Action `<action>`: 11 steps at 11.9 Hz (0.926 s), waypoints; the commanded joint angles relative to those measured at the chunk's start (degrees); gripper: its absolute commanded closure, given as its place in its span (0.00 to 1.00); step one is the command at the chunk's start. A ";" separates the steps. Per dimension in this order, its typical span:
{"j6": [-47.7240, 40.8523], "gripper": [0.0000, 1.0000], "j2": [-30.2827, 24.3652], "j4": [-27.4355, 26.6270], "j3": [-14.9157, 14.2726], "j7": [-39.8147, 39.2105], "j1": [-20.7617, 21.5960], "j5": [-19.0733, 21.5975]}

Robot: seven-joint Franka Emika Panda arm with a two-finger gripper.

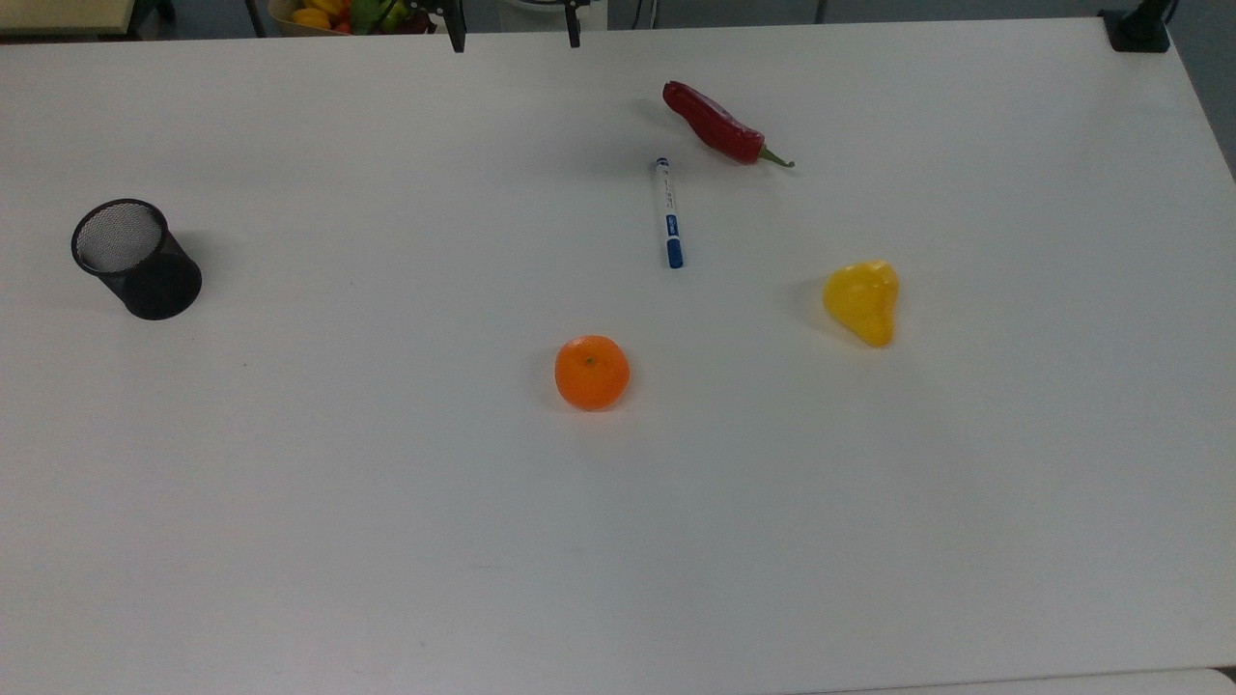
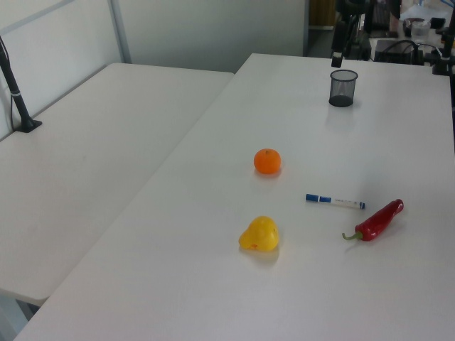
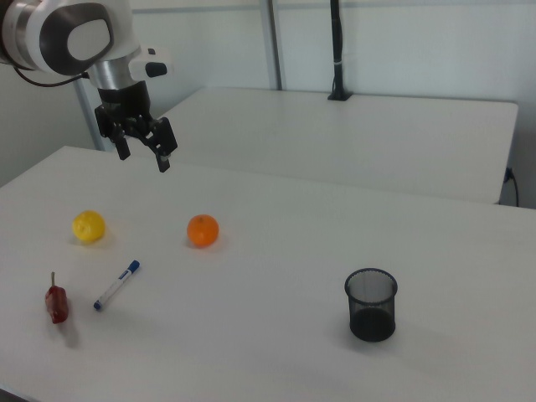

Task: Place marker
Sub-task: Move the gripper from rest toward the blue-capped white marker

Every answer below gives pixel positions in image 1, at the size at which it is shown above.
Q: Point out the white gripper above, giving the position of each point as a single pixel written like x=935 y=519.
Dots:
x=541 y=3

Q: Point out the white marker with blue cap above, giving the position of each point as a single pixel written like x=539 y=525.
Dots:
x=667 y=212

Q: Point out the basket of toy fruit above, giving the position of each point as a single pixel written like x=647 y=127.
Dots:
x=338 y=14

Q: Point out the red chili pepper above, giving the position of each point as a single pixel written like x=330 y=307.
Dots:
x=715 y=124

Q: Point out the orange mandarin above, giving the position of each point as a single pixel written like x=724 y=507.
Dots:
x=591 y=373

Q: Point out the black mesh pen cup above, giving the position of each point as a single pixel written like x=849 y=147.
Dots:
x=145 y=265

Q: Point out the yellow pear-shaped fruit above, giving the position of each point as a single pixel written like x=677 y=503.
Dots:
x=864 y=301

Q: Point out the light wooden table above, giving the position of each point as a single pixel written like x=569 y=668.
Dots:
x=63 y=14

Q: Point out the black clamp camera mount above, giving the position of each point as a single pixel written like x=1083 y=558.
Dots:
x=1139 y=27

